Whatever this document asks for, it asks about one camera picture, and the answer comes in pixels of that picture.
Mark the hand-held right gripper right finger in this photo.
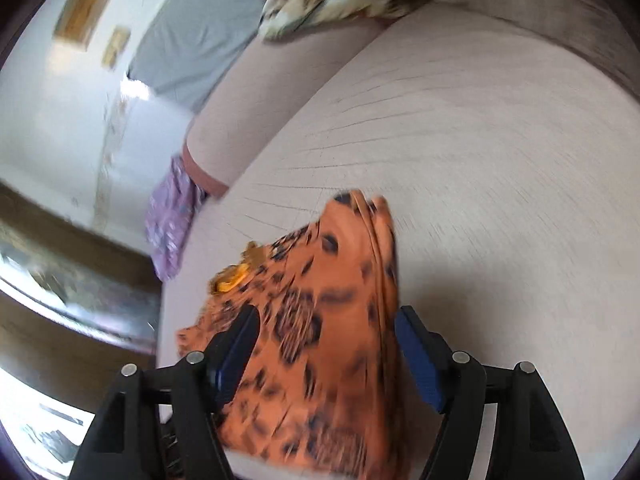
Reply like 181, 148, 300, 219
394, 305, 586, 480

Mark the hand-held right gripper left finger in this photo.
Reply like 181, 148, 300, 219
70, 305, 261, 480

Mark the orange floral shirt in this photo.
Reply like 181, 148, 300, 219
175, 189, 416, 478

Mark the purple floral cloth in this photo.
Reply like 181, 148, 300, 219
145, 157, 208, 282

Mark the wooden stained glass door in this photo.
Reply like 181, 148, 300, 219
0, 180, 166, 411

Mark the pink beige bolster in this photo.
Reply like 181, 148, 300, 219
182, 15, 416, 198

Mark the grey pillow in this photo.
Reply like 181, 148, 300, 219
127, 0, 281, 111

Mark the small framed wall picture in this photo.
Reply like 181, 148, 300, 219
102, 26, 132, 68

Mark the large framed wall picture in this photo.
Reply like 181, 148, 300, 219
52, 0, 121, 51

